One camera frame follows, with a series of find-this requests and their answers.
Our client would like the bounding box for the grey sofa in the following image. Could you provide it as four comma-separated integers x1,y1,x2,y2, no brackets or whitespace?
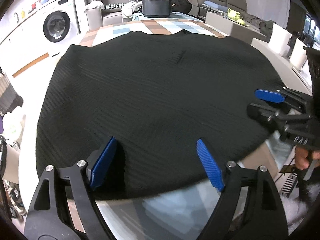
85,0,278,30

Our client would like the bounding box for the white washing machine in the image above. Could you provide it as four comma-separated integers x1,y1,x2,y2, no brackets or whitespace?
37,0,81,57

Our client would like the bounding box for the striped bag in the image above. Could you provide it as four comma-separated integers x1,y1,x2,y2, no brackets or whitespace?
279,172,299,197

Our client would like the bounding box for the woven laundry basket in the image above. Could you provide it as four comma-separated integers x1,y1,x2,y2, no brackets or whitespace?
0,71,24,117

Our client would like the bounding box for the white paper roll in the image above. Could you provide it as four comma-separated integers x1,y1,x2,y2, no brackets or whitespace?
269,23,293,57
290,39,307,71

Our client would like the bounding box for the houndstooth pillow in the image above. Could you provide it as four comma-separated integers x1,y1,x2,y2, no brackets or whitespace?
104,2,127,10

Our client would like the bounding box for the green teapot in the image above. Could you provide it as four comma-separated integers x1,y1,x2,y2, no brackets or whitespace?
227,8,247,25

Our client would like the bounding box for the black jacket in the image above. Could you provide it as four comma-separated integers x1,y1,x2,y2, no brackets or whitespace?
135,0,192,14

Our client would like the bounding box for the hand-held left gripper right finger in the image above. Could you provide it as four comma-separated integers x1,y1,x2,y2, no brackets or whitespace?
195,139,289,240

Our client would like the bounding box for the white fluffy rug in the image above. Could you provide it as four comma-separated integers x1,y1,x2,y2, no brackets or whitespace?
281,196,309,234

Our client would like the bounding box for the white base cabinet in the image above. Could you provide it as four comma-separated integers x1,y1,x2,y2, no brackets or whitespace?
0,7,63,78

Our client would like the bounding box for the white crumpled garment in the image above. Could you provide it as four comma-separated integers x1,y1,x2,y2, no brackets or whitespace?
122,0,143,15

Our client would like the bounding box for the black pot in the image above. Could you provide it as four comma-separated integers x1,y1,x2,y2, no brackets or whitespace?
141,0,173,18

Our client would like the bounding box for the person's right hand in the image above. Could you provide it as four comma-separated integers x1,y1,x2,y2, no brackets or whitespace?
294,146,320,170

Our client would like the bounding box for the dark grey blanket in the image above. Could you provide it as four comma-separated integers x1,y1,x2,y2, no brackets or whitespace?
246,14,278,29

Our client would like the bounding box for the white side table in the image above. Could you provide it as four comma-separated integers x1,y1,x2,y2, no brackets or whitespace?
251,38,313,95

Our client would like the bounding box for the black t-shirt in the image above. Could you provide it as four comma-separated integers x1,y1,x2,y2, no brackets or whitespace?
36,29,285,200

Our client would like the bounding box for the white cloth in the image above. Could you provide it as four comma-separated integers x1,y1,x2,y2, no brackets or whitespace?
85,1,104,10

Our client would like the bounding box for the white plastic bag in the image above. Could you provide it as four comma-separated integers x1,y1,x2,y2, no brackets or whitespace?
2,114,27,147

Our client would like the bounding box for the light blue pillow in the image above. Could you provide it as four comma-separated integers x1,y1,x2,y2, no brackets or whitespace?
204,0,225,9

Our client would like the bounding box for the beige waste bin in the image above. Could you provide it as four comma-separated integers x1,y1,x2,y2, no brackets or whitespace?
0,135,20,183

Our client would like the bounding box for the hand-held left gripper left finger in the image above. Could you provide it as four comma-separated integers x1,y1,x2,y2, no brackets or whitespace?
24,136,118,240

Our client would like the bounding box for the light blue cloth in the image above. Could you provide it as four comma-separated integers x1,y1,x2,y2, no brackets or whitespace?
132,12,200,22

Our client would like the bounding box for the grey box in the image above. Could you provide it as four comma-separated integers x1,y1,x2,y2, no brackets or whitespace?
205,11,267,45

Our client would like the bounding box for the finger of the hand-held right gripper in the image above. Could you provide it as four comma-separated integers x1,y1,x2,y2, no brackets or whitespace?
254,88,312,113
246,103,310,135

